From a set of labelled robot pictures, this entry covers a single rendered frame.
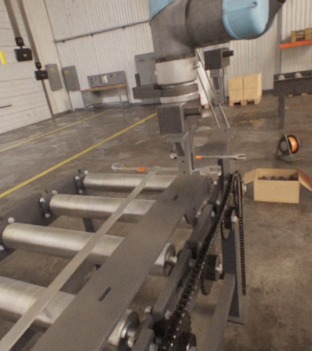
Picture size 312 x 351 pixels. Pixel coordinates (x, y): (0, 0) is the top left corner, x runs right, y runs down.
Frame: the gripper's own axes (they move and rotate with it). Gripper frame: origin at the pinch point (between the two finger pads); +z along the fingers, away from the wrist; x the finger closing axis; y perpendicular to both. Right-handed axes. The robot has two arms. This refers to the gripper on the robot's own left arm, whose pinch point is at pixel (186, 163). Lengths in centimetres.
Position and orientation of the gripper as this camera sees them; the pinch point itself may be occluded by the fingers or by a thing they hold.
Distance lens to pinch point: 59.9
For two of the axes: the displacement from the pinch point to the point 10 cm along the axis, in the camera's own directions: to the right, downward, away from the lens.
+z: 1.5, 9.2, 3.7
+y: 9.1, 0.3, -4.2
